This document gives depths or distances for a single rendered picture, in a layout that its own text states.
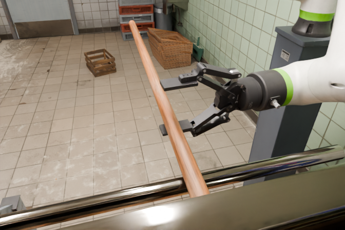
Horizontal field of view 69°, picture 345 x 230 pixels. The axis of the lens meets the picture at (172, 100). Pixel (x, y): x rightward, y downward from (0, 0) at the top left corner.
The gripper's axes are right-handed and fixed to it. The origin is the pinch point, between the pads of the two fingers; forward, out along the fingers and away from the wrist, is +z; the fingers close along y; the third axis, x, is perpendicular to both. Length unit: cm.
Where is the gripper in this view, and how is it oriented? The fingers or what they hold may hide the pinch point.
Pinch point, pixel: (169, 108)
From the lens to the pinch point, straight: 52.3
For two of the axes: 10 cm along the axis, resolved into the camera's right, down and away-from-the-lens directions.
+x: -3.3, -5.9, 7.4
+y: -0.4, 7.9, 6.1
